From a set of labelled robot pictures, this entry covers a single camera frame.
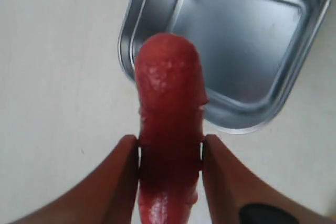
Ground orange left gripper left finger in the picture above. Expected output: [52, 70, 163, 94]
[15, 135, 139, 223]

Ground red toy sausage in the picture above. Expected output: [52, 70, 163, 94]
[135, 33, 208, 223]

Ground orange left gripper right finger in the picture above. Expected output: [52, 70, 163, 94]
[202, 135, 334, 223]

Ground steel two-compartment lunch box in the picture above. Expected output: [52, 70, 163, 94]
[118, 0, 332, 134]

